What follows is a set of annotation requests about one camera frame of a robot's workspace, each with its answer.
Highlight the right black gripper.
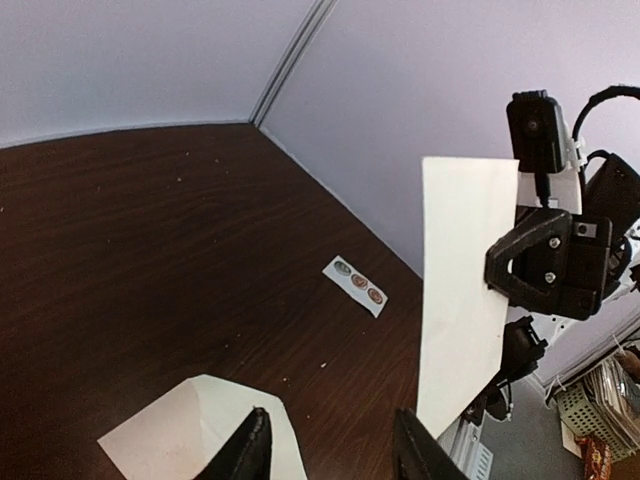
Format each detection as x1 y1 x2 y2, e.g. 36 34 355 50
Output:
484 208 613 320

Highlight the white letter paper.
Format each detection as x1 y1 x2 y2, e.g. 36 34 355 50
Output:
417 157 518 437

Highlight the cream envelope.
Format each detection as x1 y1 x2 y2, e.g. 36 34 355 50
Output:
98 374 307 479

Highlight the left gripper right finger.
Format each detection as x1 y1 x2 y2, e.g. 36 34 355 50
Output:
392 409 467 480

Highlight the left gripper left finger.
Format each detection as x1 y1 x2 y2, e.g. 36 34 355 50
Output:
194 407 273 480

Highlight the perforated cream storage basket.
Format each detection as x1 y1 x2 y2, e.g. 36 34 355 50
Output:
554 382 638 462

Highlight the right aluminium frame post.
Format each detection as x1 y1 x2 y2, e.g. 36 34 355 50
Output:
249 0 337 128

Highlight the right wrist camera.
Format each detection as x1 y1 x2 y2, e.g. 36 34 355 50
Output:
506 90 584 213

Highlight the sticker strip with seals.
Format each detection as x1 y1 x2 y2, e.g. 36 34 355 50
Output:
322 255 388 318

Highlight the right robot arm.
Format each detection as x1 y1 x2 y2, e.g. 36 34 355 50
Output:
480 150 639 407

